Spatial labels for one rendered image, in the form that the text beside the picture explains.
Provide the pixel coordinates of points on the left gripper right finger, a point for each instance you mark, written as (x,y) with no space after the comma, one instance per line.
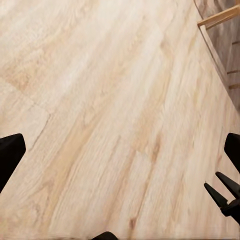
(232,149)

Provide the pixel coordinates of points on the breakfast table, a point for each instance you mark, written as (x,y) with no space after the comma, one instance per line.
(219,16)

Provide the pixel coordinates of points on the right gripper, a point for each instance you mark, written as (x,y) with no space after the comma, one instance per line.
(232,209)

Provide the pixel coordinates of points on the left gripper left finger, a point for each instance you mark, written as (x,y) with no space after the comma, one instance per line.
(12,149)

